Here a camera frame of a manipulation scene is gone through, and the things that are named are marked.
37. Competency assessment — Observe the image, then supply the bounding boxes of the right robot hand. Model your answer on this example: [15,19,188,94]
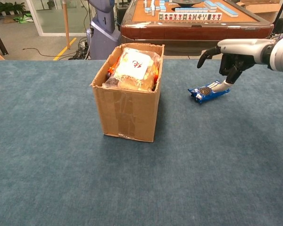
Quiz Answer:
[197,38,276,92]

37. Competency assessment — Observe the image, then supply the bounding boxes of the blue cookie snack pack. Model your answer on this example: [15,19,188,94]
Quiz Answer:
[187,80,231,105]

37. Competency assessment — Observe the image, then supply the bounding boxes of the clear bag of white snacks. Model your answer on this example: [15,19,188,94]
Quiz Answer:
[101,47,161,92]

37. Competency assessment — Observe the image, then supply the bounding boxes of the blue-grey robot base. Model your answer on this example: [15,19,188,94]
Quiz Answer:
[86,0,122,60]

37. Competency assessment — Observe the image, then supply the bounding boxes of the open cardboard box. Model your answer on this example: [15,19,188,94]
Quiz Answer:
[90,42,165,143]

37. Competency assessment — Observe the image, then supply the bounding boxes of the long blue-backed tile row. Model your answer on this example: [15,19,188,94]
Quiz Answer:
[204,0,239,17]

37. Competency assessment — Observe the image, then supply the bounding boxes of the face-up mahjong tile row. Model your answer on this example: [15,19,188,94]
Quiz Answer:
[158,12,223,21]

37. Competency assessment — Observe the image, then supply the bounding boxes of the brown mahjong table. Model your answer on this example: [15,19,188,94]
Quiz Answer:
[120,0,274,57]

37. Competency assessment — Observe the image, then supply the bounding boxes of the short blue-backed tile row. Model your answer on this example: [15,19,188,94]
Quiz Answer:
[175,7,209,14]

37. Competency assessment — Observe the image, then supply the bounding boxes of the blue-backed mahjong tile stack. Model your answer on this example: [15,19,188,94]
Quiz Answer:
[143,0,167,16]

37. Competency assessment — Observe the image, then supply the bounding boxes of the wooden pole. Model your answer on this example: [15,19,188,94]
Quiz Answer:
[62,0,71,50]

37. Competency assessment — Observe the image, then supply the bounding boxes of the blue felt table mat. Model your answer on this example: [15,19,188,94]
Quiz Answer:
[0,59,283,226]

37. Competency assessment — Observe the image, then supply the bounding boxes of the green item on floor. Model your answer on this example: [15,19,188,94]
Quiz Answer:
[13,13,35,24]

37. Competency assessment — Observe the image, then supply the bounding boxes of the potted green plants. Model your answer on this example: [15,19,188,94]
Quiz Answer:
[0,1,26,17]

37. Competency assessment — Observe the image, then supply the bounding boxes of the black floor cable bundle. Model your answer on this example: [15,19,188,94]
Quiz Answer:
[68,35,92,60]

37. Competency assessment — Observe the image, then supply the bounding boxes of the white glass partition frame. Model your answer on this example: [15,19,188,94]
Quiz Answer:
[25,0,92,37]

